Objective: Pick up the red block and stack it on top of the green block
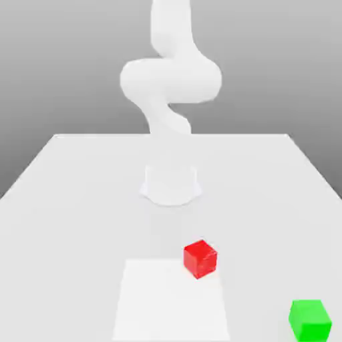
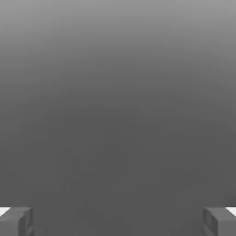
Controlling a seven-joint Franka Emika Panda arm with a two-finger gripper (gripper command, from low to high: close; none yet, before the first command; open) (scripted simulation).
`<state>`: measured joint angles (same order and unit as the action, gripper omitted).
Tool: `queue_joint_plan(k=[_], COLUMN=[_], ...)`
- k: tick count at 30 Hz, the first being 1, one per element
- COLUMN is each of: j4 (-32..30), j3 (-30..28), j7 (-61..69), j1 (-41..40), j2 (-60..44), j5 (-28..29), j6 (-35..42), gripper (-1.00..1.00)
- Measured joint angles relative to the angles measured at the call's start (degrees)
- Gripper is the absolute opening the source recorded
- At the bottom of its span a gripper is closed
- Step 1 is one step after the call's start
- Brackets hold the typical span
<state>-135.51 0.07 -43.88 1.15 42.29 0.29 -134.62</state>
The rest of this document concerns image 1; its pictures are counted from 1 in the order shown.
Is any small red cube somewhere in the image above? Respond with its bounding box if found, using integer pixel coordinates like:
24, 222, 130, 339
183, 239, 218, 281

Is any small green cube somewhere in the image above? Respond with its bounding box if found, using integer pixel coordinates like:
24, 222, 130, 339
287, 299, 333, 342

